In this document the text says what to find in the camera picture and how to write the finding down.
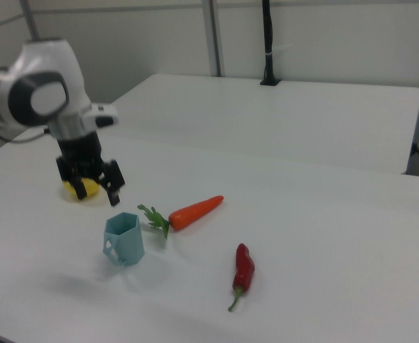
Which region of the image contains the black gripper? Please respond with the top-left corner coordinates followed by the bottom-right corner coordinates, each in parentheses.
top-left (55, 132), bottom-right (126, 207)

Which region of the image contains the light blue hexagonal mug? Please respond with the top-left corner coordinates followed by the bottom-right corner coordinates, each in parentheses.
top-left (102, 212), bottom-right (146, 267)

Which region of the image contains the yellow striped toy melon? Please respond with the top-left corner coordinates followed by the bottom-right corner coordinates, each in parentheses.
top-left (61, 177), bottom-right (100, 202)

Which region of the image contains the orange toy carrot with leaves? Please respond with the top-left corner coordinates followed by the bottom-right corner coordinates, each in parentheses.
top-left (136, 194), bottom-right (225, 240)

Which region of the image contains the red toy chili pepper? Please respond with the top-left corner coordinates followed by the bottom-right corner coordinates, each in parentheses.
top-left (228, 243), bottom-right (256, 312)

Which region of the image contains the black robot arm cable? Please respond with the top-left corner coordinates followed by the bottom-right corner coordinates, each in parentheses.
top-left (0, 119), bottom-right (50, 144)

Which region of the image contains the grey partition post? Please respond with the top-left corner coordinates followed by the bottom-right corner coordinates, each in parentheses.
top-left (19, 0), bottom-right (41, 41)
top-left (201, 0), bottom-right (226, 78)

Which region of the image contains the black camera pole with clamp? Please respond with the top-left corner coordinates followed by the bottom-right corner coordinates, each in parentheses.
top-left (259, 0), bottom-right (282, 87)

